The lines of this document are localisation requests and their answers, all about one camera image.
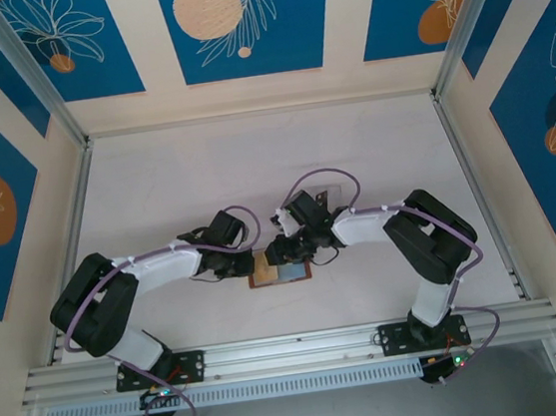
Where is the blue credit card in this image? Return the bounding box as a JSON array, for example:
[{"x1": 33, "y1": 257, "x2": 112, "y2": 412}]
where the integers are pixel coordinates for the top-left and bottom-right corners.
[{"x1": 278, "y1": 262, "x2": 309, "y2": 282}]

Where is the tan credit card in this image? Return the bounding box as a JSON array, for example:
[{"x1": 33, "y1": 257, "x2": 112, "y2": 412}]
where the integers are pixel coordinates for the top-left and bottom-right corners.
[{"x1": 254, "y1": 251, "x2": 280, "y2": 285}]

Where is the brown leather card holder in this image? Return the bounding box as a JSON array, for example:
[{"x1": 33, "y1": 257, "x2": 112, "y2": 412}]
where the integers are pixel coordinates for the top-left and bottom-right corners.
[{"x1": 245, "y1": 246, "x2": 313, "y2": 291}]

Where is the clear acrylic card stand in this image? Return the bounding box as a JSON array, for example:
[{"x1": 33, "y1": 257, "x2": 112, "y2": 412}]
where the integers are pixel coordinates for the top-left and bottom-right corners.
[{"x1": 299, "y1": 179, "x2": 348, "y2": 214}]

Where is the black left controller box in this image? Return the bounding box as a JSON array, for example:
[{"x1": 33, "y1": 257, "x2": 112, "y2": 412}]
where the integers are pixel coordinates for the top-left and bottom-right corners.
[{"x1": 137, "y1": 385, "x2": 181, "y2": 416}]

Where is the black controller box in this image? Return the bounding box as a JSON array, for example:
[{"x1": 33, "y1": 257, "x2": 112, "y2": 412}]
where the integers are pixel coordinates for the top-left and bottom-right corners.
[
  {"x1": 137, "y1": 385, "x2": 181, "y2": 416},
  {"x1": 417, "y1": 350, "x2": 476, "y2": 389}
]

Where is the black right controller box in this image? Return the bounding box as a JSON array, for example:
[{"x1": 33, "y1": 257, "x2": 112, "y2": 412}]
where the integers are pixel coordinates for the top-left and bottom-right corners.
[{"x1": 417, "y1": 350, "x2": 476, "y2": 389}]

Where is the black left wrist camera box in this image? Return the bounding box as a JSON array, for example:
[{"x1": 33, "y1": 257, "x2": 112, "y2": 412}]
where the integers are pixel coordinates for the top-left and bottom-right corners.
[{"x1": 205, "y1": 208, "x2": 248, "y2": 250}]

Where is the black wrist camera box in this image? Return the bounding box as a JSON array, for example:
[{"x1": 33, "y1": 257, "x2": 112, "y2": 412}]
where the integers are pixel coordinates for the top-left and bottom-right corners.
[
  {"x1": 283, "y1": 188, "x2": 333, "y2": 228},
  {"x1": 205, "y1": 208, "x2": 248, "y2": 250}
]

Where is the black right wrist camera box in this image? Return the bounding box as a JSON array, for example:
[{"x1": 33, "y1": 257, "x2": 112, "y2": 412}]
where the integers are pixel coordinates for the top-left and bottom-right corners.
[{"x1": 283, "y1": 188, "x2": 333, "y2": 228}]

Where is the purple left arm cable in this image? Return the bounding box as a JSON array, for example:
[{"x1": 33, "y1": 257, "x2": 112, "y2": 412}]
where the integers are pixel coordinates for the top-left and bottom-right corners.
[{"x1": 51, "y1": 203, "x2": 282, "y2": 416}]

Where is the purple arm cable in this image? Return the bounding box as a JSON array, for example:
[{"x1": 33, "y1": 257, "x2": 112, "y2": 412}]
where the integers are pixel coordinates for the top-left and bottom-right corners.
[
  {"x1": 278, "y1": 151, "x2": 507, "y2": 400},
  {"x1": 51, "y1": 203, "x2": 282, "y2": 416}
]

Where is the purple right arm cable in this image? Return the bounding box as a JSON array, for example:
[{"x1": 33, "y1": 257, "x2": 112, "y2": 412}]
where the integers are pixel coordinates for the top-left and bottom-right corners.
[{"x1": 278, "y1": 151, "x2": 507, "y2": 400}]

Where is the wide aluminium base rail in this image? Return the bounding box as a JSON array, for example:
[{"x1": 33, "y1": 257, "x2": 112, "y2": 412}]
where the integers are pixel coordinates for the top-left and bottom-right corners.
[{"x1": 16, "y1": 297, "x2": 556, "y2": 410}]

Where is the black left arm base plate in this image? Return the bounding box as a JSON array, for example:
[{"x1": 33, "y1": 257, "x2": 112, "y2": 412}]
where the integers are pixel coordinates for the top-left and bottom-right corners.
[{"x1": 113, "y1": 349, "x2": 209, "y2": 393}]

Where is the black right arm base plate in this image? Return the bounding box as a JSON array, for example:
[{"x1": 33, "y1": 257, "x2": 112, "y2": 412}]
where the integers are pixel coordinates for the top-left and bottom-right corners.
[{"x1": 376, "y1": 313, "x2": 474, "y2": 358}]

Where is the grey slotted cable duct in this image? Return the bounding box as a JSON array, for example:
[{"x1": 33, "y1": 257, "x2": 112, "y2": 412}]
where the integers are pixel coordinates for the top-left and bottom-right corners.
[{"x1": 42, "y1": 356, "x2": 425, "y2": 416}]

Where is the aluminium table side rail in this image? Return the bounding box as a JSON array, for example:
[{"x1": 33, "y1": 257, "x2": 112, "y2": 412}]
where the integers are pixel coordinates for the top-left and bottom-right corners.
[
  {"x1": 23, "y1": 138, "x2": 120, "y2": 367},
  {"x1": 429, "y1": 84, "x2": 531, "y2": 309}
]

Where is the aluminium frame post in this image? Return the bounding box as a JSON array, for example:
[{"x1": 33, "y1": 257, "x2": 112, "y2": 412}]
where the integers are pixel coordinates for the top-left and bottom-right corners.
[
  {"x1": 0, "y1": 0, "x2": 95, "y2": 160},
  {"x1": 420, "y1": 0, "x2": 556, "y2": 104}
]

